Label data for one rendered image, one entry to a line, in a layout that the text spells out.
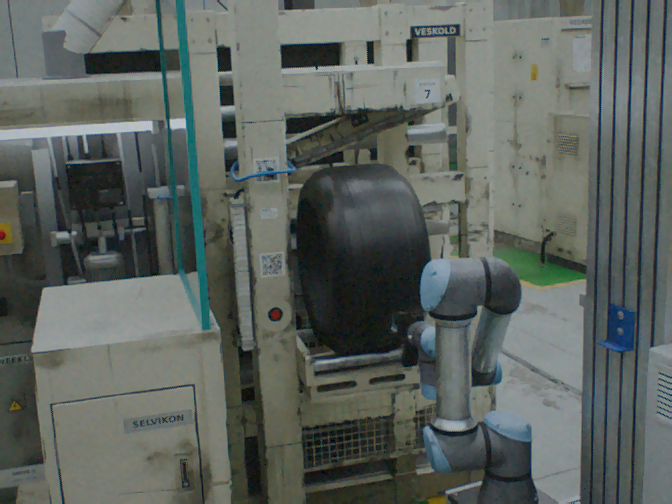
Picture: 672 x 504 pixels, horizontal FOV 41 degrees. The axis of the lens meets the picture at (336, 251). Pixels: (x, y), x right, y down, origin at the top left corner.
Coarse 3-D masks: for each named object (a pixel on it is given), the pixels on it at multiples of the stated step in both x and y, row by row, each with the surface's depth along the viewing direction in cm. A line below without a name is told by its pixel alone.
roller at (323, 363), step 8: (360, 352) 279; (368, 352) 279; (376, 352) 280; (384, 352) 280; (392, 352) 281; (400, 352) 281; (320, 360) 275; (328, 360) 276; (336, 360) 276; (344, 360) 277; (352, 360) 277; (360, 360) 278; (368, 360) 279; (376, 360) 279; (384, 360) 280; (392, 360) 281; (320, 368) 275; (328, 368) 276; (336, 368) 277
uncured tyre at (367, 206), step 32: (320, 192) 269; (352, 192) 265; (384, 192) 266; (320, 224) 267; (352, 224) 259; (384, 224) 261; (416, 224) 263; (320, 256) 313; (352, 256) 257; (384, 256) 259; (416, 256) 261; (320, 288) 312; (352, 288) 258; (384, 288) 260; (416, 288) 263; (320, 320) 292; (352, 320) 263; (384, 320) 265; (352, 352) 280
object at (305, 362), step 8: (296, 336) 288; (296, 352) 280; (304, 352) 273; (304, 360) 270; (312, 360) 270; (304, 368) 271; (312, 368) 270; (304, 376) 272; (312, 376) 271; (312, 384) 271
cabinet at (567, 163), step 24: (552, 120) 716; (576, 120) 689; (552, 144) 720; (576, 144) 692; (552, 168) 724; (576, 168) 697; (552, 192) 728; (576, 192) 700; (552, 216) 732; (576, 216) 704; (552, 240) 736; (576, 240) 708; (576, 264) 715
